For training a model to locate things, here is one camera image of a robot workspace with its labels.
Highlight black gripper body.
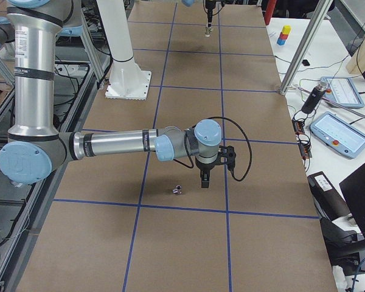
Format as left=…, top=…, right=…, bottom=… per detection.
left=195, top=155, right=217, bottom=176
left=204, top=0, right=216, bottom=18

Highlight chrome pipe fitting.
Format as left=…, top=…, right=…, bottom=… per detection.
left=172, top=185, right=183, bottom=195

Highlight white PPR ball valve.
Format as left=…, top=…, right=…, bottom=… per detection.
left=205, top=26, right=213, bottom=37

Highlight stacked colour blocks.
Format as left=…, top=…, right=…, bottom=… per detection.
left=276, top=25, right=291, bottom=46

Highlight black cylinder device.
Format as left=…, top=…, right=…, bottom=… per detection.
left=301, top=80, right=328, bottom=114

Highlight near teach pendant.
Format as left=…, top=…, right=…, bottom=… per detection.
left=310, top=112, right=365, bottom=159

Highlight teach pendant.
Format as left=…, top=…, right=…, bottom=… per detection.
left=310, top=112, right=365, bottom=159
left=320, top=77, right=364, bottom=109

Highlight black monitor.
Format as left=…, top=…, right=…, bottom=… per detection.
left=339, top=163, right=365, bottom=236

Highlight far teach pendant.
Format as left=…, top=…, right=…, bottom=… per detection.
left=320, top=77, right=364, bottom=109

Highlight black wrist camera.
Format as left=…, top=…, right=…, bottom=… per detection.
left=217, top=146, right=236, bottom=172

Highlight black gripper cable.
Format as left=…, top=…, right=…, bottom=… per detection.
left=176, top=117, right=252, bottom=183

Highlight aluminium frame post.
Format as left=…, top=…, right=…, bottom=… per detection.
left=279, top=0, right=332, bottom=96

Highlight white camera column base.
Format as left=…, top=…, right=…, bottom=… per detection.
left=97, top=0, right=151, bottom=100

